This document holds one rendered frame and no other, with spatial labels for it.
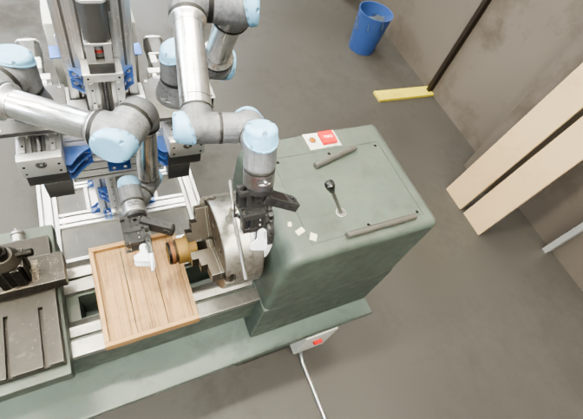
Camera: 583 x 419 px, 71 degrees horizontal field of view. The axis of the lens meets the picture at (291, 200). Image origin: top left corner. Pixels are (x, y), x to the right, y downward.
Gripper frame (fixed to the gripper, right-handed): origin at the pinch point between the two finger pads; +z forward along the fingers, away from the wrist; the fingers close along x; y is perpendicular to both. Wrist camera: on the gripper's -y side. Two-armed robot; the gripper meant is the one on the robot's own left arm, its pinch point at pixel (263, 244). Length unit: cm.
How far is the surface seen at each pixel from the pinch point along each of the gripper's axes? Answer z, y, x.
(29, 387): 43, 65, -10
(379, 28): 15, -228, -255
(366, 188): 4, -47, -18
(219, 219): 5.2, 5.8, -20.2
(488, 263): 127, -206, -48
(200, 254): 18.8, 11.8, -21.0
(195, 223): 10.9, 11.4, -27.3
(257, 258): 16.3, -3.4, -10.8
